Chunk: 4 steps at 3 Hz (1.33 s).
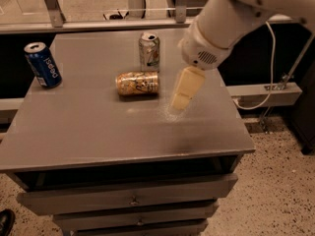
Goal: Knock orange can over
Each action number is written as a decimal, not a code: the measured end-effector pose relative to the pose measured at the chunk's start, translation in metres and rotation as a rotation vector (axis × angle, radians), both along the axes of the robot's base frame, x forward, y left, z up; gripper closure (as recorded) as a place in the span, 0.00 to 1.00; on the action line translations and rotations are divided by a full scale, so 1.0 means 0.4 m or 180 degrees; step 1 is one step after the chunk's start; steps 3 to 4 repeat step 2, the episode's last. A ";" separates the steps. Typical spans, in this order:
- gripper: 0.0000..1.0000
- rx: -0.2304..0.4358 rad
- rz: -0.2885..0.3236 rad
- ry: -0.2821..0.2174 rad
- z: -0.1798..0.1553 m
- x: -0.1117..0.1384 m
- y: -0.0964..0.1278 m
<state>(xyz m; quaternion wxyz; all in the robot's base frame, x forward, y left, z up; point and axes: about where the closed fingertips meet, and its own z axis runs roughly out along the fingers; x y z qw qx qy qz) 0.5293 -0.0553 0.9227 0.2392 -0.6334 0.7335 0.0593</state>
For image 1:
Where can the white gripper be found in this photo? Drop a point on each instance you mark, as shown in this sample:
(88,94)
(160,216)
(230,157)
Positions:
(197,51)

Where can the orange soda can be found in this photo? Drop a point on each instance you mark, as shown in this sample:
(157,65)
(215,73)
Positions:
(137,83)

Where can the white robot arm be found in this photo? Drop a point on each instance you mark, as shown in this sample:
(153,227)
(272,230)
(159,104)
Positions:
(212,35)

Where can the white green soda can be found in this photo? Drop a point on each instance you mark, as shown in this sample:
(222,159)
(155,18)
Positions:
(149,51)

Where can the blue Pepsi can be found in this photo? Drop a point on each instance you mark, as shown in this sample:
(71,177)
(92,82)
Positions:
(43,65)

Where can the top grey drawer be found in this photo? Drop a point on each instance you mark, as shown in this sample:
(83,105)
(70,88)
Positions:
(136,194)

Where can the grey drawer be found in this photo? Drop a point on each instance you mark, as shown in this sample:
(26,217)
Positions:
(174,228)
(137,216)
(136,194)

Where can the grey drawer cabinet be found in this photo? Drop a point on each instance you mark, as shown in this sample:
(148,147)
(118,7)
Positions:
(83,134)

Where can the bottom grey drawer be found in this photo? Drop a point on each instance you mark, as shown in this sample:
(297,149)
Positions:
(174,228)

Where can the middle grey drawer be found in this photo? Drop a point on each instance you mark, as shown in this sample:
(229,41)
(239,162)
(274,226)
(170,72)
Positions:
(137,216)

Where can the black shoe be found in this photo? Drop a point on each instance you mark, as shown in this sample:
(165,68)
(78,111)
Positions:
(7,219)

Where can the grey metal railing frame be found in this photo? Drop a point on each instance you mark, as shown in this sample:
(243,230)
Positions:
(36,15)

